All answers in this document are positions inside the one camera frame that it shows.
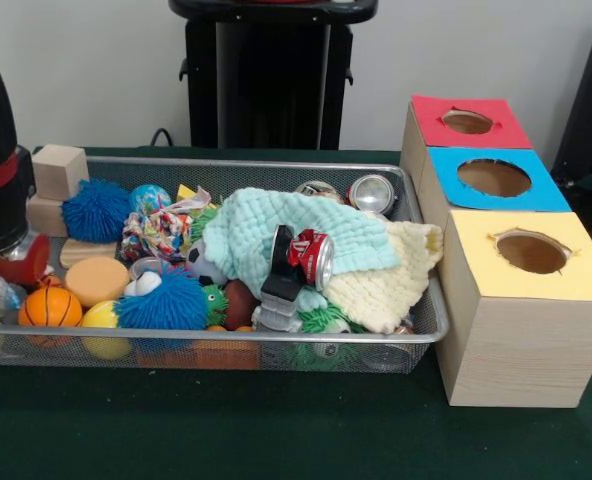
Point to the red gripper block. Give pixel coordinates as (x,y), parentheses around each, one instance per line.
(36,260)

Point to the blue fuzzy monster toy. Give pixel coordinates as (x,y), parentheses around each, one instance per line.
(166,305)

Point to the mint green waffle cloth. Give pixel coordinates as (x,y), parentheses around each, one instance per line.
(256,225)

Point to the crushed red drink can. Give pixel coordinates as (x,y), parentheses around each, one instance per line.
(308,255)

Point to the cream yellow waffle cloth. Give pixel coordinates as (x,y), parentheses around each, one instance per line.
(386,290)

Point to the wooden box with three holes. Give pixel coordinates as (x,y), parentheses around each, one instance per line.
(526,350)

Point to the plain wooden cube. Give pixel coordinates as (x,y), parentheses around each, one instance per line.
(46,215)
(58,170)

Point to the orange toy basketball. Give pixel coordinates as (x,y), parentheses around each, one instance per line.
(51,310)

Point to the toy hamburger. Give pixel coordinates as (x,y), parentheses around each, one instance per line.
(96,280)

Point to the blue spiky ball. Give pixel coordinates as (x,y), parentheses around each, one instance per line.
(96,210)

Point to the black and white soccer ball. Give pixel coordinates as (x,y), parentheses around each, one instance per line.
(203,262)

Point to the dark green tablecloth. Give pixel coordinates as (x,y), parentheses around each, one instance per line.
(276,425)

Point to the black upright panel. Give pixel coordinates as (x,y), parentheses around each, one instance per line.
(591,100)

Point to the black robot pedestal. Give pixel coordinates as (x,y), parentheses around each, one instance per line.
(266,90)

